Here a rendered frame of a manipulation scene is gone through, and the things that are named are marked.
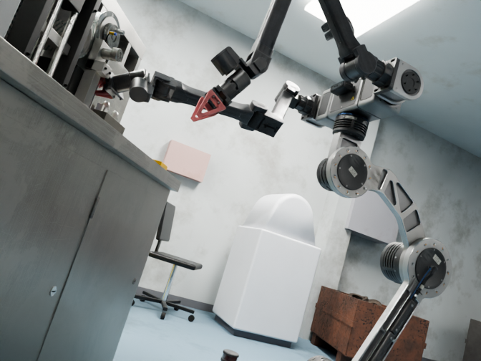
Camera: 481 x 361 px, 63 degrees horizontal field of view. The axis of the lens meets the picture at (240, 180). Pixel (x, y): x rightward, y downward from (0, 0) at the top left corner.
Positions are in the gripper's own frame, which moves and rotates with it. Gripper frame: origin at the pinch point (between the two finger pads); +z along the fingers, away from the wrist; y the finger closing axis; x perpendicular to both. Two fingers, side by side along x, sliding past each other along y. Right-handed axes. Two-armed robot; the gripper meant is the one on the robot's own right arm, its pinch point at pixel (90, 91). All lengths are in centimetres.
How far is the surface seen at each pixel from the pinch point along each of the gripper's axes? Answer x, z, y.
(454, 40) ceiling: 96, -251, 230
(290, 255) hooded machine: -60, -59, 265
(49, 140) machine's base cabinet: -37, -12, -50
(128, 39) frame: 60, 2, 62
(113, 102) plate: 31, 17, 69
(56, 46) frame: -10.0, -10.0, -39.1
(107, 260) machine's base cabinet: -56, -2, -8
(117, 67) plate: 45, 10, 61
